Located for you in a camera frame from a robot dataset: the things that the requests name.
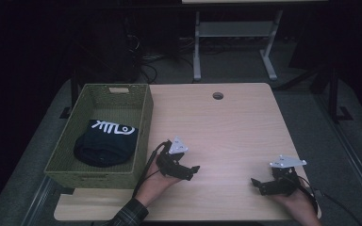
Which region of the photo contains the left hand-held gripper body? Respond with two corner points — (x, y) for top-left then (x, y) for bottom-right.
(155, 136), (189, 180)

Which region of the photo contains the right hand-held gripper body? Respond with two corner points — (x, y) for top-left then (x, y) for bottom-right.
(269, 154), (307, 197)

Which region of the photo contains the black garment with white print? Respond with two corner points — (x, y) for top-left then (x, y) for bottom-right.
(74, 119), (140, 169)

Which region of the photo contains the green woven basket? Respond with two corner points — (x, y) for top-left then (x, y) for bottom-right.
(43, 83), (155, 190)

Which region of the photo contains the person's right hand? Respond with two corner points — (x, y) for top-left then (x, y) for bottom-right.
(268, 185), (323, 226)

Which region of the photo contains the person's left hand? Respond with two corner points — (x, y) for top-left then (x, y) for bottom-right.
(134, 154), (183, 208)

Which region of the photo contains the black tripod stand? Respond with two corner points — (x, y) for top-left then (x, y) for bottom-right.
(272, 62), (354, 125)

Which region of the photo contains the black metal stand leg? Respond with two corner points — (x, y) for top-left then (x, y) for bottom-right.
(59, 67), (79, 120)

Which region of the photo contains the black equipment case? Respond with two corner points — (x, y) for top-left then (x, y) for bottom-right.
(74, 8), (140, 84)

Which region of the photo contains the tangle of floor cables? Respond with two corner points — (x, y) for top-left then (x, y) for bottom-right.
(125, 34), (196, 84)

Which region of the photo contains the white metal table frame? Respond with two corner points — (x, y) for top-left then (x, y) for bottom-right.
(182, 0), (328, 82)

